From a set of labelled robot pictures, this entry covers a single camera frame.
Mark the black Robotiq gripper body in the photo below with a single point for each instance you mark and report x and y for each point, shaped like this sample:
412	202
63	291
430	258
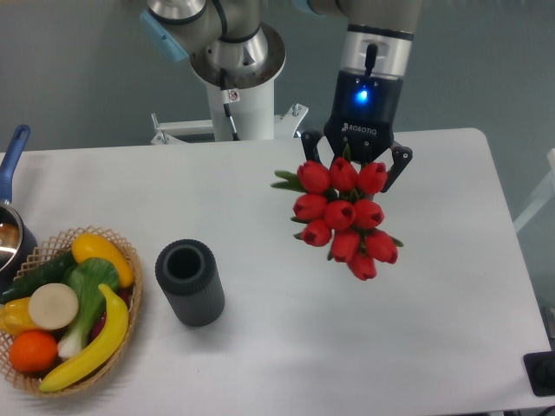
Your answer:
362	116

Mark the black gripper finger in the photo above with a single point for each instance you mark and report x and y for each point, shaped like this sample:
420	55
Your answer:
401	156
313	141

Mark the red tulip bouquet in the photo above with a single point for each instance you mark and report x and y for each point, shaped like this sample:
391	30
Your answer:
337	209

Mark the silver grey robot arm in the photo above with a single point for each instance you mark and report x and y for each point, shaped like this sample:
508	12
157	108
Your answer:
238	58

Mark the dark grey ribbed vase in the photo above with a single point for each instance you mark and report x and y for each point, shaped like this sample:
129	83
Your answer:
187	273

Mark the red fruit under banana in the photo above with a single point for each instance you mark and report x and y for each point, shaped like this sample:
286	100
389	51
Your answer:
124	295

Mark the yellow squash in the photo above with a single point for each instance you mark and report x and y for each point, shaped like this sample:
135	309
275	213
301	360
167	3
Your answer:
89	245

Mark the black device at edge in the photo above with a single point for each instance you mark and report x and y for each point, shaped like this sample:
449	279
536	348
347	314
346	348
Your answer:
540	372

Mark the green bok choy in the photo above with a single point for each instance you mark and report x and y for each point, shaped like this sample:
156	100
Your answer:
84	280

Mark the woven wicker basket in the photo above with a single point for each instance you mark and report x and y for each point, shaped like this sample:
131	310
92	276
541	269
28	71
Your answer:
54	247

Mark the yellow banana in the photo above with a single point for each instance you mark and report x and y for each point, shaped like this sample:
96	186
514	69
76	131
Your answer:
97	352

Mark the dark green cucumber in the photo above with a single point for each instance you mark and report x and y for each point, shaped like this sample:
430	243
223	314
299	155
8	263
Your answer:
52	271

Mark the beige round disc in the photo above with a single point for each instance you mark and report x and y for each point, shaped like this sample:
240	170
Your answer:
53	306

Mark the yellow bell pepper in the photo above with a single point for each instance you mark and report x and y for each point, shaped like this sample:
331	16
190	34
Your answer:
15	317

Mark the orange fruit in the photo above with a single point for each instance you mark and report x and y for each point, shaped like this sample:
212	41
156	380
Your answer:
33	351

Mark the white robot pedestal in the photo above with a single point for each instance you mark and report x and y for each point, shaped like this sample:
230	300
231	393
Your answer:
236	114

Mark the white frame at right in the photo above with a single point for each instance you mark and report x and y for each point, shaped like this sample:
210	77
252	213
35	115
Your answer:
542	193

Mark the blue handled saucepan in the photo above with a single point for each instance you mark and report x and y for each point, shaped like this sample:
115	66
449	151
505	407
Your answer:
17	241

